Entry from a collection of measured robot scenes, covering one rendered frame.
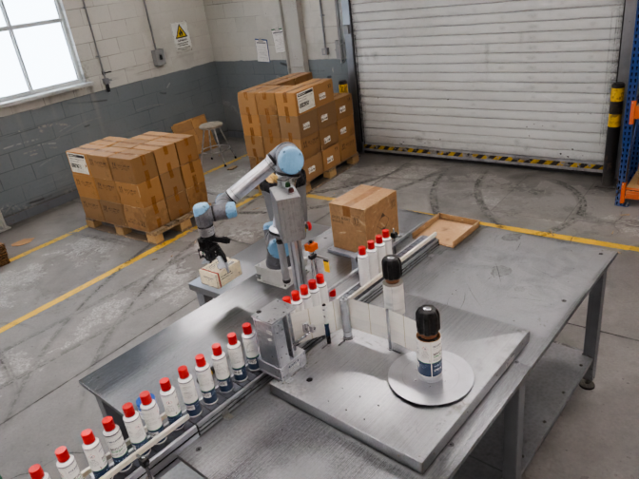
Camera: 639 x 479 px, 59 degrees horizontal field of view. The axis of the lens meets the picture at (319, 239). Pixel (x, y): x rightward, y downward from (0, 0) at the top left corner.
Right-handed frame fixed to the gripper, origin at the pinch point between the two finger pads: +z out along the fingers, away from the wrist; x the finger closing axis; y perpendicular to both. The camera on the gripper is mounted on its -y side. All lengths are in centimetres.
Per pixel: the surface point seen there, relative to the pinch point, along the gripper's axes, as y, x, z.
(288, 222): 4, 56, -37
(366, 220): -67, 43, -3
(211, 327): 21.6, 11.6, 17.1
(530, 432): -45, 137, 80
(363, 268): -33, 62, 3
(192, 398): 68, 56, 3
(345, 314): 5, 79, 0
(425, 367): 14, 119, 5
